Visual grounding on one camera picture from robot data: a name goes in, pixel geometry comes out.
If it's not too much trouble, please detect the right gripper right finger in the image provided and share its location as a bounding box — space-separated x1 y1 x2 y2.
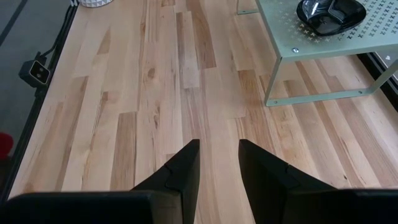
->
238 139 398 224

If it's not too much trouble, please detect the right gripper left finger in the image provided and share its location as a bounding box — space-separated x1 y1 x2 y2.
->
0 139 201 224

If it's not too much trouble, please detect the green perforated metal shelf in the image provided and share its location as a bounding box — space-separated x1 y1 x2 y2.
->
236 0 398 107

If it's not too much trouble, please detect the red object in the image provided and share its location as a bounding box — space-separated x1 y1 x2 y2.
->
0 132 15 160

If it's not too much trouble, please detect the green plant in white pot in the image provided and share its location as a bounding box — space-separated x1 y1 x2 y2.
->
77 0 114 9

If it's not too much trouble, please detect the black table frame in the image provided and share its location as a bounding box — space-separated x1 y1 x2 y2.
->
0 2 79 205

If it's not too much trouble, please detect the small black camera box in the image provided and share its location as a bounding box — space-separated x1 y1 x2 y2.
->
18 59 51 88

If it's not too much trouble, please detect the black camera cable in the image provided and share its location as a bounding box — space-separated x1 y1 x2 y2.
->
36 0 78 63

